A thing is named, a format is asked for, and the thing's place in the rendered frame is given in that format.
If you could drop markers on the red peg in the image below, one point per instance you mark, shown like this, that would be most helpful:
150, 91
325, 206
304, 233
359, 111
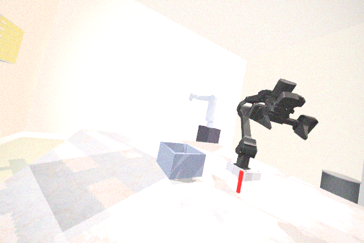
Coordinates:
240, 182

